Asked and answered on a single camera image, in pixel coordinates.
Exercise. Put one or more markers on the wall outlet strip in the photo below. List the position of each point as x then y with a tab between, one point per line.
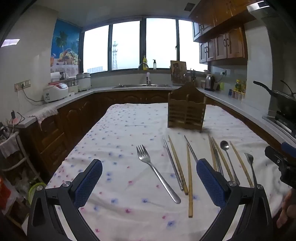
22	84

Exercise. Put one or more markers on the white wall socket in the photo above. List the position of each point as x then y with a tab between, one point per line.
223	72

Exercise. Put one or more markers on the cooking oil bottle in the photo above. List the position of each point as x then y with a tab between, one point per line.
237	86

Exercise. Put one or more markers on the yellow dish soap bottle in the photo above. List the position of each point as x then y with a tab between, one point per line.
145	62

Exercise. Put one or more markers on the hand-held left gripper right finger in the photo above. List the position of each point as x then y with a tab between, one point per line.
210	183

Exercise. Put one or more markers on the small metal spoon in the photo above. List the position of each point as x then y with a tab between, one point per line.
249	158

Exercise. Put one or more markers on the green plastic scoop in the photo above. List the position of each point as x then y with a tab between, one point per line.
222	86

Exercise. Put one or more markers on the metal chopstick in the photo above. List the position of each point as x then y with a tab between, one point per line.
190	148
172	162
217	160

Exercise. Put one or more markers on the white floral tablecloth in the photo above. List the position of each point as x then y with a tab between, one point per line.
129	143

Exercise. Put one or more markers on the steel electric kettle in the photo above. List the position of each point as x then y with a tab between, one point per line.
209	83

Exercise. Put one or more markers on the long metal spoon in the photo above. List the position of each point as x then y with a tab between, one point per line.
224	144

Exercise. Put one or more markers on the wooden cutting board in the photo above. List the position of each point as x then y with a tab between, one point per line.
178	71

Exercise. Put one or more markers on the pink cup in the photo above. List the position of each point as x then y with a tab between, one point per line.
203	84

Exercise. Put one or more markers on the row of spice jars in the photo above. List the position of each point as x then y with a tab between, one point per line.
238	95

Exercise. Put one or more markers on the metal fork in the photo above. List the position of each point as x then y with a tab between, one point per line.
157	172

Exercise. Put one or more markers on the knife block with knives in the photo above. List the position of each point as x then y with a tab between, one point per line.
190	78

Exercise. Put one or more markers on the white storage rack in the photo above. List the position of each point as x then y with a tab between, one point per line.
13	150

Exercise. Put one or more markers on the person's right hand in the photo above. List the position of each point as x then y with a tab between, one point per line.
286	208

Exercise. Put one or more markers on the tropical fruit wall poster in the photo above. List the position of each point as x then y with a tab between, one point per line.
66	41

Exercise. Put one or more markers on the gas stove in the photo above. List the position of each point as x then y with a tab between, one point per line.
282	122

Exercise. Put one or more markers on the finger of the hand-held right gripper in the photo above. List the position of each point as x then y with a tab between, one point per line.
288	147
275	156

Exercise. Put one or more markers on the wooden utensil holder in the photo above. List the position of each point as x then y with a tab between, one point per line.
185	111

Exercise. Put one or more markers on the black frying pan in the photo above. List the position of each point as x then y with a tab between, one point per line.
286	102

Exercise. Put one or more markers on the metal faucet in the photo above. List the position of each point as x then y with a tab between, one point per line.
148	78

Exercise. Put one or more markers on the clear soap dispenser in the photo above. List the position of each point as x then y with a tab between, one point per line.
154	66

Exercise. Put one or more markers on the white lace cloth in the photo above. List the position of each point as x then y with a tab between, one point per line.
46	111

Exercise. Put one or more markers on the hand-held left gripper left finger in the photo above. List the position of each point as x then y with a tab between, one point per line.
90	183

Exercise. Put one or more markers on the white and red rice cooker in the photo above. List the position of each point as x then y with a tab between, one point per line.
55	91

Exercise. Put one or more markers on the white paper towel roll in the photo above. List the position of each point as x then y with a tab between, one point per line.
55	76

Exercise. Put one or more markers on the kitchen window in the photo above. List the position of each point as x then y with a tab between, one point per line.
159	41

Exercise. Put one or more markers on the white steamer pot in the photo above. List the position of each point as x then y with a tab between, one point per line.
83	82

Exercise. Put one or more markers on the wooden upper cabinets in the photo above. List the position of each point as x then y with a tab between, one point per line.
222	44

